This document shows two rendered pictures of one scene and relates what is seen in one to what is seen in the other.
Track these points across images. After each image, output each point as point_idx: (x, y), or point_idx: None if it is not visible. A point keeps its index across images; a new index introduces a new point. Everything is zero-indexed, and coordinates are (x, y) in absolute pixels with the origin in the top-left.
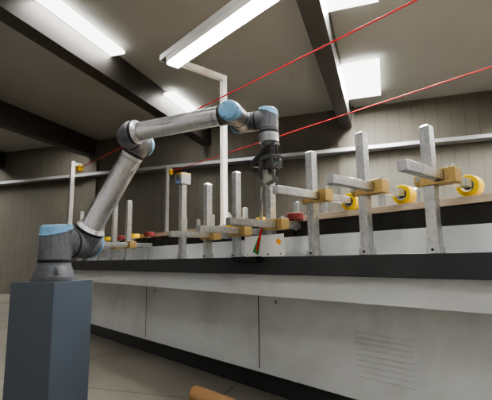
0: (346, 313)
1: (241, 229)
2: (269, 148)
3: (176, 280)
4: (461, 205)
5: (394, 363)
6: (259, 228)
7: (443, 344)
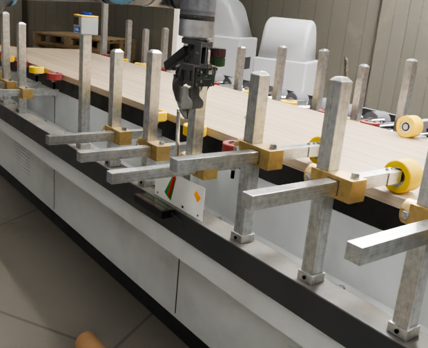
0: None
1: (153, 151)
2: (193, 50)
3: (76, 174)
4: None
5: None
6: (185, 144)
7: None
